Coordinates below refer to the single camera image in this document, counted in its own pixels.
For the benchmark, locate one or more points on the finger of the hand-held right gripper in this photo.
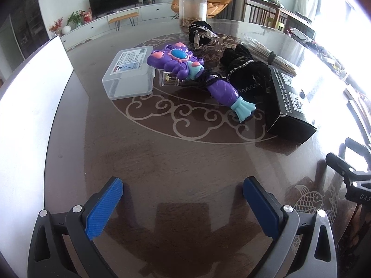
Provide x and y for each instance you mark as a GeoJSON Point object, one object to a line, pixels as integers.
{"type": "Point", "coordinates": [358, 143]}
{"type": "Point", "coordinates": [337, 162]}

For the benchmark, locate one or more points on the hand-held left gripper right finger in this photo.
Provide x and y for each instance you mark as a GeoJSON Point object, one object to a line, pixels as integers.
{"type": "Point", "coordinates": [260, 205]}

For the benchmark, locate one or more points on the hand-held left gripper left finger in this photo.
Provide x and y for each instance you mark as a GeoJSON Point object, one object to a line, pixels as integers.
{"type": "Point", "coordinates": [104, 205]}

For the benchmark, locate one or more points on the black cardboard box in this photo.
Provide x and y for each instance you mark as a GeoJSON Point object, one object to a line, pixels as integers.
{"type": "Point", "coordinates": [287, 101]}

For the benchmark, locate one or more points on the white board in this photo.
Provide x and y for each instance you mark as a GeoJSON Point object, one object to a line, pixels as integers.
{"type": "Point", "coordinates": [29, 107]}

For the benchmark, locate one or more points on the black velvet scrunchie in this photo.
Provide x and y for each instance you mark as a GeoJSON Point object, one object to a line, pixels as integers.
{"type": "Point", "coordinates": [192, 37]}
{"type": "Point", "coordinates": [249, 72]}

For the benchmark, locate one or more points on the clear plastic lidded box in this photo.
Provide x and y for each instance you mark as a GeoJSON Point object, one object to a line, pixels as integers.
{"type": "Point", "coordinates": [127, 75]}

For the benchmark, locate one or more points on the bundle of brown sticks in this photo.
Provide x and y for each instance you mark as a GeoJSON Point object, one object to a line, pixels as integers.
{"type": "Point", "coordinates": [260, 50]}

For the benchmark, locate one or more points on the small glass perfume bottle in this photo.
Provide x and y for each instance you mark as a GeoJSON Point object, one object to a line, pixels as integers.
{"type": "Point", "coordinates": [169, 78]}

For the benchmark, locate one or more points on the purple toy wand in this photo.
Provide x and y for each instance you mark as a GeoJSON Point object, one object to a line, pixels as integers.
{"type": "Point", "coordinates": [174, 60]}

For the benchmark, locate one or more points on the cluttered wooden sideboard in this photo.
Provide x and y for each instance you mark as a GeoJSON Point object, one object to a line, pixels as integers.
{"type": "Point", "coordinates": [301, 31]}

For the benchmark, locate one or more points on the wooden chair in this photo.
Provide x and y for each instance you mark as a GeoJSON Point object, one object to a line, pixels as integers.
{"type": "Point", "coordinates": [260, 11]}

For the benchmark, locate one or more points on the white vase with red flowers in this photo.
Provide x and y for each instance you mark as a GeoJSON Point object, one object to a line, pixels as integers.
{"type": "Point", "coordinates": [66, 29]}

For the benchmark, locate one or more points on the rhinestone hair claw clip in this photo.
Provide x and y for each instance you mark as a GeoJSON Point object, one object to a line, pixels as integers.
{"type": "Point", "coordinates": [203, 33]}

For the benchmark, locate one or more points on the bushy green potted plant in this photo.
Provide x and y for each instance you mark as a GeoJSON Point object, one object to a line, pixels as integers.
{"type": "Point", "coordinates": [75, 18]}

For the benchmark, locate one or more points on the red ornament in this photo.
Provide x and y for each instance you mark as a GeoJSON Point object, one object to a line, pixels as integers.
{"type": "Point", "coordinates": [87, 16]}

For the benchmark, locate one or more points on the wooden bench stool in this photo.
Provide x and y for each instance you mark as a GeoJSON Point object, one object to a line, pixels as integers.
{"type": "Point", "coordinates": [123, 15]}

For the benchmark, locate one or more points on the dark display cabinet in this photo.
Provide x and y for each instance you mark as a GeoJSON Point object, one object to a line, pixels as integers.
{"type": "Point", "coordinates": [29, 26]}

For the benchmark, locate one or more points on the white television cabinet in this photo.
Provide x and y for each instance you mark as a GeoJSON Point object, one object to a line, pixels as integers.
{"type": "Point", "coordinates": [156, 10]}

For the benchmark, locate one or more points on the clear jar with black lid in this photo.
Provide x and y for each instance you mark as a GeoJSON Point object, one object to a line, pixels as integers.
{"type": "Point", "coordinates": [192, 8]}

